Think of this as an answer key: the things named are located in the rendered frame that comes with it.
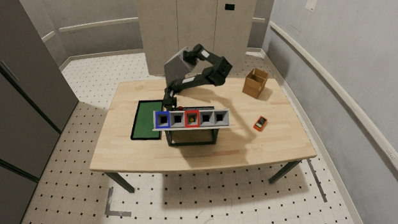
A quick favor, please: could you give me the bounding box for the white curved cover panel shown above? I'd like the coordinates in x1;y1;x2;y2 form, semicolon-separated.
153;106;232;131

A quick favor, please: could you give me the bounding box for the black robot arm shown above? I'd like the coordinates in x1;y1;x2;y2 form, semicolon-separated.
163;44;233;110

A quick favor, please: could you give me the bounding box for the green tray with black rim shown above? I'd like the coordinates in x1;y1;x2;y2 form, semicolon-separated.
131;99;163;140

